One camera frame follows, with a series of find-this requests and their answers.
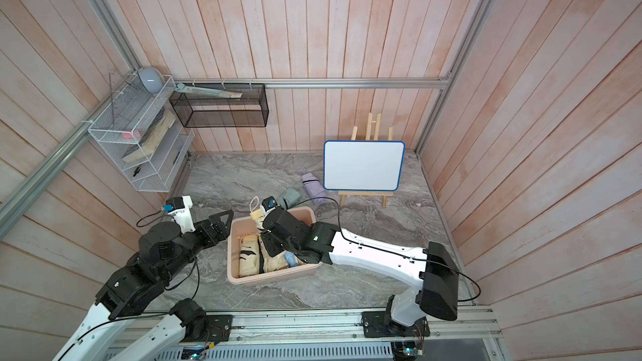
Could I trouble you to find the white wire shelf rack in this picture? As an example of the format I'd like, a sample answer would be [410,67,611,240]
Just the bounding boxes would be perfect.
[89,74,195,193]

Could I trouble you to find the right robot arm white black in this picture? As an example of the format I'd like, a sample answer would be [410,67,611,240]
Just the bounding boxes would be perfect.
[260,207,460,327]

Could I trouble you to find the grey round speaker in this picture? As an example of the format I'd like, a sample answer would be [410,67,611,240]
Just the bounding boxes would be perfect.
[137,66,165,95]

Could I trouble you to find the beige striped umbrella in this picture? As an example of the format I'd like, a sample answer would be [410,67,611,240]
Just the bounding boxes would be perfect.
[249,197,265,232]

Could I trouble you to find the book on wire shelf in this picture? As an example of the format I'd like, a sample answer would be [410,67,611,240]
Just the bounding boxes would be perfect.
[122,108,177,163]

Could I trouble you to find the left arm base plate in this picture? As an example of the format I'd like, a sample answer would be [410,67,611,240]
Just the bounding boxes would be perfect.
[184,314,233,344]

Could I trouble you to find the purple folded umbrella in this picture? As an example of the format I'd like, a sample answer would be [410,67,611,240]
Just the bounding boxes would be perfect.
[302,173,327,206]

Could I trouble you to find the pink plastic storage box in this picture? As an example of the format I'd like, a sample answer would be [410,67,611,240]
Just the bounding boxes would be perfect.
[227,217,321,285]

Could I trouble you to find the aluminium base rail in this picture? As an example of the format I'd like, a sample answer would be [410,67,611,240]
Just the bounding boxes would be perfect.
[157,305,512,360]

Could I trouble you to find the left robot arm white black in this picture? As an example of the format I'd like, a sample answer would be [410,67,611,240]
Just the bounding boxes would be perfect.
[55,211,233,360]

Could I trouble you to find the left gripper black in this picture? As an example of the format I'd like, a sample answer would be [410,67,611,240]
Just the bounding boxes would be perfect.
[160,210,235,282]

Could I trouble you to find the black mesh wall basket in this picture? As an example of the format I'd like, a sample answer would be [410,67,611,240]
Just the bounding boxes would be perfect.
[170,83,269,128]

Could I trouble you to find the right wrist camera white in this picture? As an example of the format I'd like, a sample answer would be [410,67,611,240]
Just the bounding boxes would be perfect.
[261,197,279,215]

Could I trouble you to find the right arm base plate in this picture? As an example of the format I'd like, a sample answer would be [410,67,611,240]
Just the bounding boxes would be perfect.
[361,311,431,339]

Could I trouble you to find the plain beige umbrella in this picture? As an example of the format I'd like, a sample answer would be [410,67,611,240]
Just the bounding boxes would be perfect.
[260,240,290,273]

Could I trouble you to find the pink item on shelf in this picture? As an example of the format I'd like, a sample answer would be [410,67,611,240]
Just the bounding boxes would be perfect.
[122,130,142,142]

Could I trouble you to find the whiteboard blue frame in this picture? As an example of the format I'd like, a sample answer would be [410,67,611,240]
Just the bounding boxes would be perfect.
[323,140,406,192]

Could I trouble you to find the green flat item on basket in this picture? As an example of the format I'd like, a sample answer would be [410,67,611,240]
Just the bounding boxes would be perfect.
[175,83,242,100]

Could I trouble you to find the green umbrella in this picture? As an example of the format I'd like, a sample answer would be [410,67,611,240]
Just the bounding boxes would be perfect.
[277,187,301,210]

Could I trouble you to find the blue umbrella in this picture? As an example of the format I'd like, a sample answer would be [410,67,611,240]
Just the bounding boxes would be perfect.
[284,252,299,267]

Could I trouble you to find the beige umbrella black band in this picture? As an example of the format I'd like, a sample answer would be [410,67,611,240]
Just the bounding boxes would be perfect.
[238,235,261,277]

